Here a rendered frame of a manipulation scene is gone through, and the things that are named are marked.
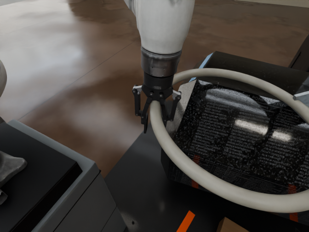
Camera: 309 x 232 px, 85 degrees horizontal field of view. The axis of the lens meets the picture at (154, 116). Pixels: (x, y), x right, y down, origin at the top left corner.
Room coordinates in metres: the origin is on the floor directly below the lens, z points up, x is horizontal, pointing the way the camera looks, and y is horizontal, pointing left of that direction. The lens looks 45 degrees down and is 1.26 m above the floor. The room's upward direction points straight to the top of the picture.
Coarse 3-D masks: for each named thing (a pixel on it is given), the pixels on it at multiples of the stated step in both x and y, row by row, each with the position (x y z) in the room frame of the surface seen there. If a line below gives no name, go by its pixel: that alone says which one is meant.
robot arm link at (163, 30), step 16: (144, 0) 0.34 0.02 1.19; (160, 0) 0.32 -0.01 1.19; (176, 0) 0.32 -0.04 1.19; (192, 0) 0.34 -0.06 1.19; (144, 16) 0.33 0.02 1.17; (160, 16) 0.32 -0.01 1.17; (176, 16) 0.32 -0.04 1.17; (144, 32) 0.33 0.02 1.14; (160, 32) 0.32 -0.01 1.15; (176, 32) 0.32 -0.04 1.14; (144, 48) 0.34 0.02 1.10; (160, 48) 0.32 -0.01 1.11; (176, 48) 0.33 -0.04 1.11
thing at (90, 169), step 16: (16, 128) 0.39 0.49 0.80; (32, 128) 0.39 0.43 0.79; (48, 144) 0.32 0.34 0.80; (80, 160) 0.26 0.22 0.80; (80, 176) 0.21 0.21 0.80; (96, 176) 0.24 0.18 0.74; (64, 192) 0.17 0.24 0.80; (80, 192) 0.18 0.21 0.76; (96, 192) 0.22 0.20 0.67; (64, 208) 0.14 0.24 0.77; (80, 208) 0.16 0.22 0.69; (96, 208) 0.19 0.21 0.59; (112, 208) 0.24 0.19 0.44; (48, 224) 0.10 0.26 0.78; (64, 224) 0.12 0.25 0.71; (80, 224) 0.13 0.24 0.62; (96, 224) 0.16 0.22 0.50; (112, 224) 0.20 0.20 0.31
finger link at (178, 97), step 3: (177, 96) 0.35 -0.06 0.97; (180, 96) 0.35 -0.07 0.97; (177, 99) 0.35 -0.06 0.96; (174, 102) 0.35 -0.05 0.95; (177, 102) 0.35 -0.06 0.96; (174, 105) 0.35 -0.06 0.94; (174, 108) 0.35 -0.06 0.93; (171, 111) 0.35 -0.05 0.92; (174, 111) 0.35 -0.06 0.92; (171, 114) 0.35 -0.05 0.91; (174, 114) 0.35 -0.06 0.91; (171, 117) 0.35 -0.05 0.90; (171, 120) 0.35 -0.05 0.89
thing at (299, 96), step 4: (304, 92) 0.42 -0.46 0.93; (308, 92) 0.42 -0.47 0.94; (296, 96) 0.41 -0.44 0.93; (300, 96) 0.41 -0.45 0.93; (304, 96) 0.41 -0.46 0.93; (308, 96) 0.41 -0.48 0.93; (300, 100) 0.41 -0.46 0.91; (304, 100) 0.41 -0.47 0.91; (308, 100) 0.41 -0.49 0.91; (308, 104) 0.40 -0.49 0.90; (296, 112) 0.39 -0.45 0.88; (300, 116) 0.37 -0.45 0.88; (304, 120) 0.35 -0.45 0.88; (308, 124) 0.34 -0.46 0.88
